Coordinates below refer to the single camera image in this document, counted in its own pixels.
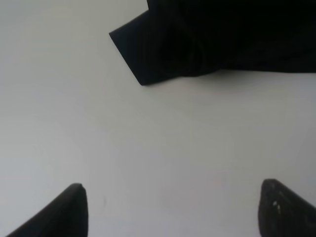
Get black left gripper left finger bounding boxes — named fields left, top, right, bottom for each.
left=9, top=183, right=88, bottom=237

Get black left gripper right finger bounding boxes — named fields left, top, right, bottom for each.
left=258, top=179, right=316, bottom=237

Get black printed t-shirt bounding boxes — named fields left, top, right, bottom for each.
left=110, top=0, right=316, bottom=86

